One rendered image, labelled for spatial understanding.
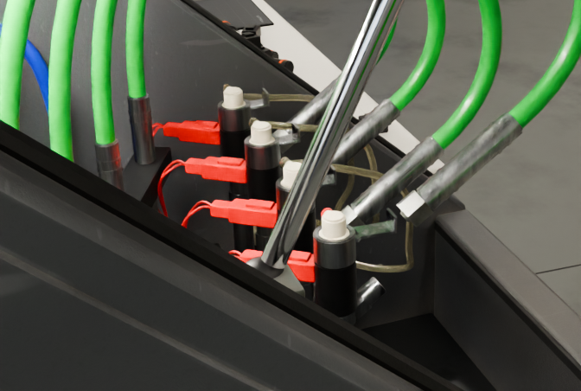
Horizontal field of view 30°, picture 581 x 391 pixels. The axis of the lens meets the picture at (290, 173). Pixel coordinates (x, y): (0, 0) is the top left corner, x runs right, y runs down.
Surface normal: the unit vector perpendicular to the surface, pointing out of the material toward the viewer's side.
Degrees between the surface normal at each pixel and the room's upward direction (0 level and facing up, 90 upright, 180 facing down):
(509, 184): 0
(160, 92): 90
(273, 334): 74
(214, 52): 90
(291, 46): 0
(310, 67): 0
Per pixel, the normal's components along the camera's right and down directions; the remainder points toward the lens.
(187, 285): 0.53, 0.07
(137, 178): -0.04, -0.90
